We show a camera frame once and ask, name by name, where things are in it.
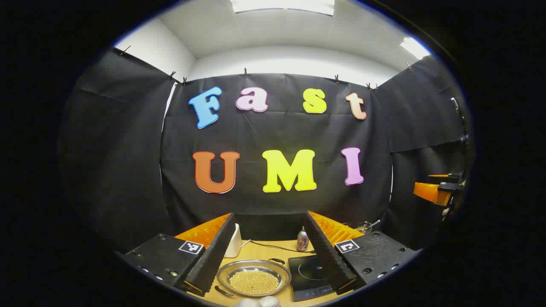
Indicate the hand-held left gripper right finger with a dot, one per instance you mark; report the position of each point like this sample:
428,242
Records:
326,256

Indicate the white toaster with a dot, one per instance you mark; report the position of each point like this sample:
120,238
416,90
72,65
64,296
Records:
233,243

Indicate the black induction cooktop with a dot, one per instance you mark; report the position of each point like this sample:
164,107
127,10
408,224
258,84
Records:
309,277

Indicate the ceiling light panel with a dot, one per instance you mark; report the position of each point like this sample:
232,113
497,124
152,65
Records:
414,47

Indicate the silver drink bottle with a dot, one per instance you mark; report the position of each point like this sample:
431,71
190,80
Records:
302,241

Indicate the pile of yellow soybeans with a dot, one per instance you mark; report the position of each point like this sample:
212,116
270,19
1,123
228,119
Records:
254,282

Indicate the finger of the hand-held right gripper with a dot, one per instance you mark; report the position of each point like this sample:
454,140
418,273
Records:
426,191
455,176

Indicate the stainless steel pot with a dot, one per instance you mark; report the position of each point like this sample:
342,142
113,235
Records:
224,275

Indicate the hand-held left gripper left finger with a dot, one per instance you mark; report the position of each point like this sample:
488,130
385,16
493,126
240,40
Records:
215,256

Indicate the row of black cloth clips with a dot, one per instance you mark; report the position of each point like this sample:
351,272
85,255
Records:
245,71

